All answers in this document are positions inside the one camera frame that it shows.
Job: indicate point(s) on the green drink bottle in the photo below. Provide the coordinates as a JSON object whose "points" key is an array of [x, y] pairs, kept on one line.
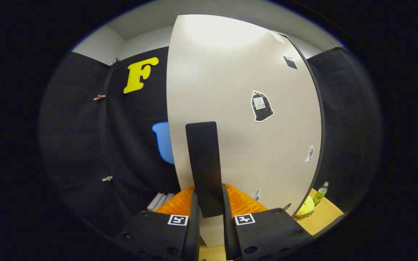
{"points": [[319, 197]]}

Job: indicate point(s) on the red clip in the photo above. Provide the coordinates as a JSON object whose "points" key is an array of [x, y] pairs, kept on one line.
{"points": [[99, 97]]}

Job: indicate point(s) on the silver clip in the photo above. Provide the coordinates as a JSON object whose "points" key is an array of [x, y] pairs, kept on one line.
{"points": [[107, 178]]}

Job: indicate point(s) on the thin white book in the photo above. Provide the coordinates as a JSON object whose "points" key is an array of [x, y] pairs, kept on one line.
{"points": [[169, 197]]}

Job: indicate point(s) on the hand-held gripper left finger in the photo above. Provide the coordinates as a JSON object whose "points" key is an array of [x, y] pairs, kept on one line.
{"points": [[191, 232]]}

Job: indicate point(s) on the black backdrop cloth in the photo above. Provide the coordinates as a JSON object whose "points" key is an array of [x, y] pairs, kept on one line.
{"points": [[74, 145]]}

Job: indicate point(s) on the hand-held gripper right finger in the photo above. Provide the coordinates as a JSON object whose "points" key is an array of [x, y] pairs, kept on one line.
{"points": [[229, 235]]}

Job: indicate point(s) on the yellow plush pineapple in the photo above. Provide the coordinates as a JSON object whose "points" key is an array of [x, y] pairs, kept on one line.
{"points": [[306, 207]]}

